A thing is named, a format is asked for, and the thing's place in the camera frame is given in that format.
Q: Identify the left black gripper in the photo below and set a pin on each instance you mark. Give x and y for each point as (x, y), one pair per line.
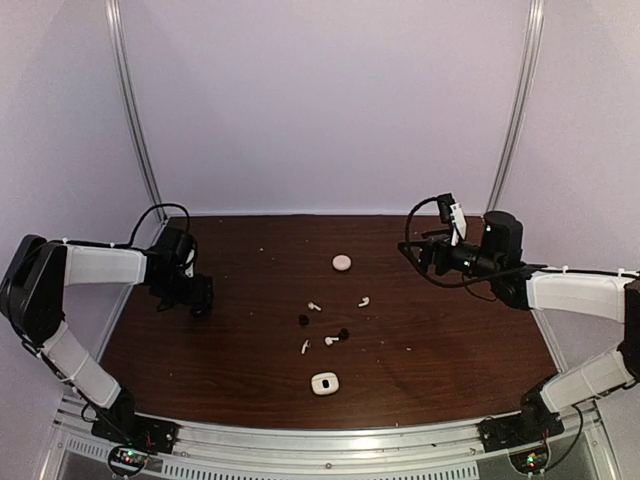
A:
(202, 293)

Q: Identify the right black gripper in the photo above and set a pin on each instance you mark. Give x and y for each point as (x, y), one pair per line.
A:
(429, 247)

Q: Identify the white square charging case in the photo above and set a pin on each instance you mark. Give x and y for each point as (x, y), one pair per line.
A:
(324, 383)

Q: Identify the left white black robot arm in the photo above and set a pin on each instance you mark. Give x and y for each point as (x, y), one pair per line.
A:
(32, 297)

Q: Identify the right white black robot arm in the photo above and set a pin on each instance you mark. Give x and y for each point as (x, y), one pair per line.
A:
(497, 260)

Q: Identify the pink round earbud case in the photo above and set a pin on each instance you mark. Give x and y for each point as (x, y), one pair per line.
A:
(341, 263)

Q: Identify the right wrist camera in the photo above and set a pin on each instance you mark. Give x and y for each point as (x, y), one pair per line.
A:
(451, 213)

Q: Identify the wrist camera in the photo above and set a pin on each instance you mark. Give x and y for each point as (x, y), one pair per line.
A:
(451, 213)
(175, 249)

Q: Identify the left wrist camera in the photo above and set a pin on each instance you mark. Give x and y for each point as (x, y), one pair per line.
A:
(175, 249)

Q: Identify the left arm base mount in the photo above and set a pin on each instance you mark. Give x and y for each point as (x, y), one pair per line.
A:
(136, 439)

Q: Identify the front aluminium rail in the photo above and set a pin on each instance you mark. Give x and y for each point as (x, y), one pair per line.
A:
(451, 450)

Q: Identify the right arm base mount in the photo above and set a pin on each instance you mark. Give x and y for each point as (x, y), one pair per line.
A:
(524, 435)

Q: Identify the right aluminium frame post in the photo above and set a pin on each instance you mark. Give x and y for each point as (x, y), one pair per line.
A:
(532, 39)

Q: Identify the aluminium frame post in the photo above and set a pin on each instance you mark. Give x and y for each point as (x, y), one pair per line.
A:
(532, 39)
(132, 116)

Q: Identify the left aluminium frame post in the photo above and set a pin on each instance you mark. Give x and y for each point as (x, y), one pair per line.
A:
(132, 116)

